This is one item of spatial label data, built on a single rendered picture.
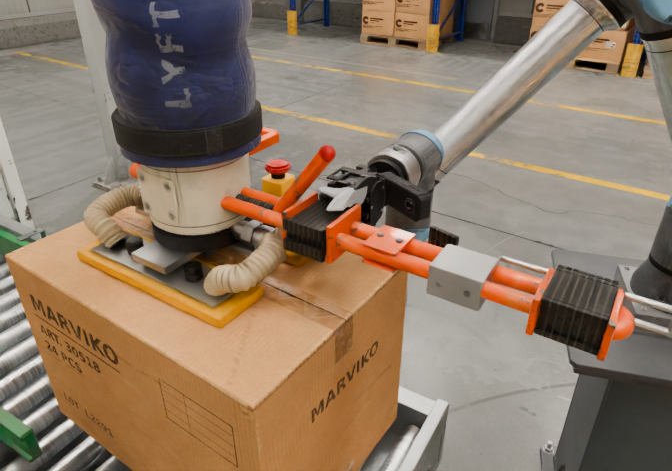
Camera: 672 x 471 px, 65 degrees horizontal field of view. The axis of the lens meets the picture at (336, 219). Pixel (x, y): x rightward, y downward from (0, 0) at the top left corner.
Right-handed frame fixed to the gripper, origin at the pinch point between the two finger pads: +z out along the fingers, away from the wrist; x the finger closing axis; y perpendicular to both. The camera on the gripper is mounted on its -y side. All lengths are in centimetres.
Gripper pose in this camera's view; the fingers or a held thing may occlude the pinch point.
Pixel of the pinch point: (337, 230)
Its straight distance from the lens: 75.4
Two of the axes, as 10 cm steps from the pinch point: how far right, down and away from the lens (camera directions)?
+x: 0.0, -8.8, -4.8
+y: -8.6, -2.5, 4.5
